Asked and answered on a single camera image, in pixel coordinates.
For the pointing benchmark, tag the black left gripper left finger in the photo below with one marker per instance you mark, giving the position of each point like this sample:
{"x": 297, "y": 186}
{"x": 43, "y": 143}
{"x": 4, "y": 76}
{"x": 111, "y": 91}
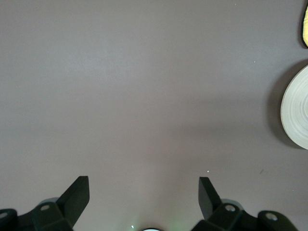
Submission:
{"x": 69, "y": 204}

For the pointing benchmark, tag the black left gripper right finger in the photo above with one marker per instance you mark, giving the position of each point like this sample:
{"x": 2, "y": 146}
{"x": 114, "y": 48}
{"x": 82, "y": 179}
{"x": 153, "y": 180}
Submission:
{"x": 214, "y": 209}

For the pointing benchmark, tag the round wooden plate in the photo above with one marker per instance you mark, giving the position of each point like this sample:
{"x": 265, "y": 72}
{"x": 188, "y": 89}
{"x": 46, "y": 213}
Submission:
{"x": 298, "y": 108}

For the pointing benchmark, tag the yellow quilted oven mitt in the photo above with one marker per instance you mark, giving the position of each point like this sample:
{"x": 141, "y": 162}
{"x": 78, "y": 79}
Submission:
{"x": 306, "y": 29}

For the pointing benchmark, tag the brown table cover mat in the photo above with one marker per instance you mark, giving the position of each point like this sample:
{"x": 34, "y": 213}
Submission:
{"x": 144, "y": 96}

